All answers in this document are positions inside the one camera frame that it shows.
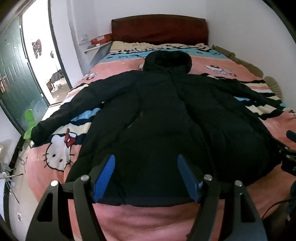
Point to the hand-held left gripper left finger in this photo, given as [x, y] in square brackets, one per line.
[105, 178]

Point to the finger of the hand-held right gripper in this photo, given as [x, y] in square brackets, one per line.
[291, 134]
[290, 162]

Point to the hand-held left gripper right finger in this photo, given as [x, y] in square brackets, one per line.
[188, 176]

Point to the black hooded jacket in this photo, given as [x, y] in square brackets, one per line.
[161, 104]

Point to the beige ribbed cushion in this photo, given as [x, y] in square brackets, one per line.
[274, 87]

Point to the olive bed mat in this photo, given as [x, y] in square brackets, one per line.
[242, 61]

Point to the green plastic chair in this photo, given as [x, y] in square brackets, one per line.
[29, 120]

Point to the striped cartoon cat blanket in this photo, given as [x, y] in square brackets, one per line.
[129, 60]

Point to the red box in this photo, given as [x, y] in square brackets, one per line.
[101, 39]

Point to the dark green door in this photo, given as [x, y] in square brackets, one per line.
[16, 69]

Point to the dark red headboard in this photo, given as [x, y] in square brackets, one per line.
[159, 29]

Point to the white wall socket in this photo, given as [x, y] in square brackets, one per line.
[19, 216]

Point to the white wall shelf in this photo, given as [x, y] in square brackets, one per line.
[92, 48]

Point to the white wall switch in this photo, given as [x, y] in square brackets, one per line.
[83, 39]

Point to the black door frame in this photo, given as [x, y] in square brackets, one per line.
[56, 41]

